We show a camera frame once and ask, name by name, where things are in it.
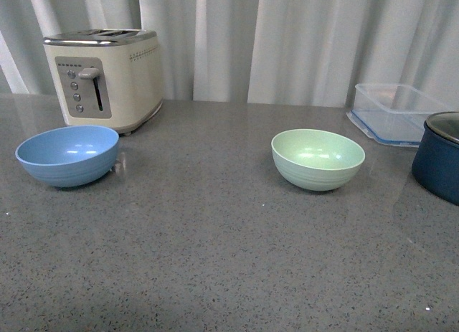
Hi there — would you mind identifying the green bowl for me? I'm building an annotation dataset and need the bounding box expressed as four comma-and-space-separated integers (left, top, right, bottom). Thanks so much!
271, 129, 366, 191

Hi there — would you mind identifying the blue bowl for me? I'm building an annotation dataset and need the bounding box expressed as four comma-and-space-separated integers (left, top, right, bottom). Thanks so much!
15, 125, 119, 188

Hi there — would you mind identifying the white curtain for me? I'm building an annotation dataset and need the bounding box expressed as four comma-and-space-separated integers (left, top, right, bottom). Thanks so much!
1, 0, 458, 108

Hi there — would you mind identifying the cream two-slot toaster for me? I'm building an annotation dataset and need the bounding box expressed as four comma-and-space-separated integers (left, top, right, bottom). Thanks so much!
43, 28, 164, 134

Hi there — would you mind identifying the clear plastic food container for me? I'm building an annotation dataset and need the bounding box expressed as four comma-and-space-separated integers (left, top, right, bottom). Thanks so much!
347, 83, 456, 147

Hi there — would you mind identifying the dark blue saucepan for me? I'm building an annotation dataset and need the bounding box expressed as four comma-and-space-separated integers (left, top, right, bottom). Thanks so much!
412, 122, 458, 205

